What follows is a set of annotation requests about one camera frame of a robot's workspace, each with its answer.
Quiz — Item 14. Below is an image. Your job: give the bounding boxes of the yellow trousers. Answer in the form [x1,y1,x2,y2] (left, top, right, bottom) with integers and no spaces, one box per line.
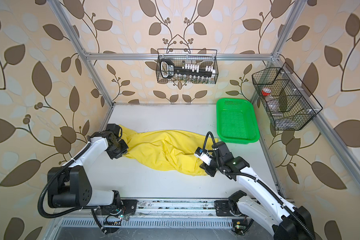
[121,126,206,176]

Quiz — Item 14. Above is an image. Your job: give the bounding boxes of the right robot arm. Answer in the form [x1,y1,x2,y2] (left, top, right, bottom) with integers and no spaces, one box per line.
[195,142,316,240]

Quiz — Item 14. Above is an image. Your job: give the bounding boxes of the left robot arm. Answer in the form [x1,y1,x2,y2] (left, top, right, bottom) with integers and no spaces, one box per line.
[37,124,128,219]

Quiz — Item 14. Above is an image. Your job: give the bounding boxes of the green plastic basket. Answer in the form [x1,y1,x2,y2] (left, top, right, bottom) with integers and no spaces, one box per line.
[216,98,260,145]

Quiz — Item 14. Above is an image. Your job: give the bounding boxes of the red capped bottle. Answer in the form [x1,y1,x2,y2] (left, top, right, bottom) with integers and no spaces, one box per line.
[262,88,274,102]

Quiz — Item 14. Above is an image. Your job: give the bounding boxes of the black tool with white pegs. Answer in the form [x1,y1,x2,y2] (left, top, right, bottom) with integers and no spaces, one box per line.
[159,59,218,79]

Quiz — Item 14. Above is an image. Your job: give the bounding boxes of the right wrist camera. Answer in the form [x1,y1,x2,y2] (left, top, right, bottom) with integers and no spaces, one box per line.
[194,147,213,166]

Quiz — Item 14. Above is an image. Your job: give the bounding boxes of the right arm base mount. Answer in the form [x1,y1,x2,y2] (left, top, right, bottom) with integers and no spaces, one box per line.
[214,200,243,217]

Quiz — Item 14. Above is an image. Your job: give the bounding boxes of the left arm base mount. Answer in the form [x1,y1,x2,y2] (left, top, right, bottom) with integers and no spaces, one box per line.
[95,199,138,216]

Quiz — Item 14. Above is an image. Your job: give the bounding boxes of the black wire basket right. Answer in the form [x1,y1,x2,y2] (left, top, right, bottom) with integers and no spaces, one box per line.
[252,63,323,131]

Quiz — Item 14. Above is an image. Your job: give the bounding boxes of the black wire basket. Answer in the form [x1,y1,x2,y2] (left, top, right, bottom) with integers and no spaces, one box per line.
[156,48,219,84]
[252,63,323,131]

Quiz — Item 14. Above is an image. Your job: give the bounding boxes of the black wire basket centre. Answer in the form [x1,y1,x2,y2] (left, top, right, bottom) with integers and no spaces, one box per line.
[156,48,219,84]

